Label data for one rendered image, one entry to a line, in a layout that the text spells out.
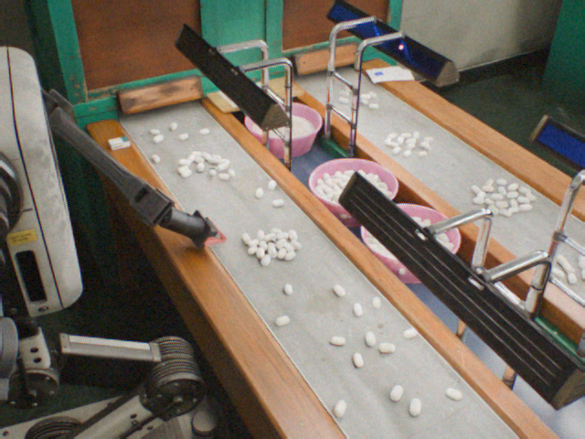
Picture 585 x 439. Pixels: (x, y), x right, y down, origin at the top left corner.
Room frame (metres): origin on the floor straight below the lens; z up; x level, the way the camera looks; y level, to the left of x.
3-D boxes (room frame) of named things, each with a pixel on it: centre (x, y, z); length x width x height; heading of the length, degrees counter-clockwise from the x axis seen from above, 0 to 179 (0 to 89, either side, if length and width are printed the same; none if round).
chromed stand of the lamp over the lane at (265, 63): (1.80, 0.12, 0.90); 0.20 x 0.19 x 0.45; 30
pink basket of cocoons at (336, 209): (1.67, -0.18, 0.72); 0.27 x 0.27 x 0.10
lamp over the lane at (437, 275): (0.93, -0.28, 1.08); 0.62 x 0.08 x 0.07; 30
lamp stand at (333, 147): (2.00, -0.22, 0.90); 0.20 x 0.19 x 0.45; 30
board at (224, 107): (2.24, 0.14, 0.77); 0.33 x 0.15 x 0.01; 120
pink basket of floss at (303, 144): (2.06, 0.04, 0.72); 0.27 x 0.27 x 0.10
